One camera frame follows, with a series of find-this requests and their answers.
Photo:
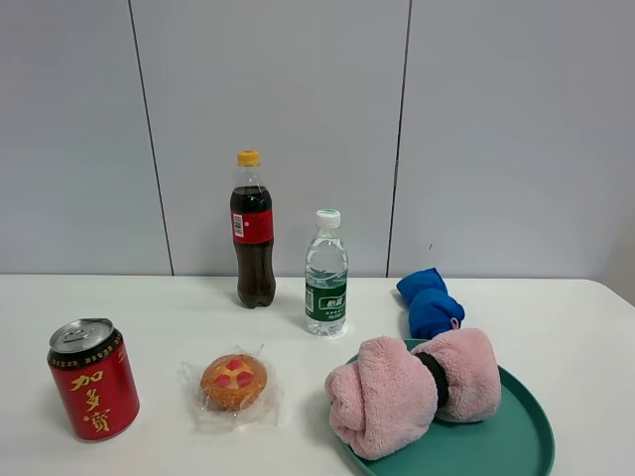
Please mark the pink fluffy towel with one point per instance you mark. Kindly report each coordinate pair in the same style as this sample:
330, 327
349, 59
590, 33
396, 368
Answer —
389, 396

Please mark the water bottle green label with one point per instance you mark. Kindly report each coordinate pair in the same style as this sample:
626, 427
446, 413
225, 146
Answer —
326, 275

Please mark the cola bottle yellow cap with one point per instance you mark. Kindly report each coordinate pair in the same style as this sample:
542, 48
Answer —
252, 221

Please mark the blue rolled towel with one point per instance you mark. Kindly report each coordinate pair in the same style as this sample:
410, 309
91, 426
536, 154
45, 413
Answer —
431, 310

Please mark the wrapped fruit muffin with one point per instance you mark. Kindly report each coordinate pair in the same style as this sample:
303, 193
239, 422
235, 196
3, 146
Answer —
237, 389

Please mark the red herbal tea can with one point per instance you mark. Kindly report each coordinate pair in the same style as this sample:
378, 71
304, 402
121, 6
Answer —
90, 366

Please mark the green round plastic tray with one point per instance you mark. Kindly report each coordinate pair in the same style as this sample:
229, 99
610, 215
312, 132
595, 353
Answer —
516, 440

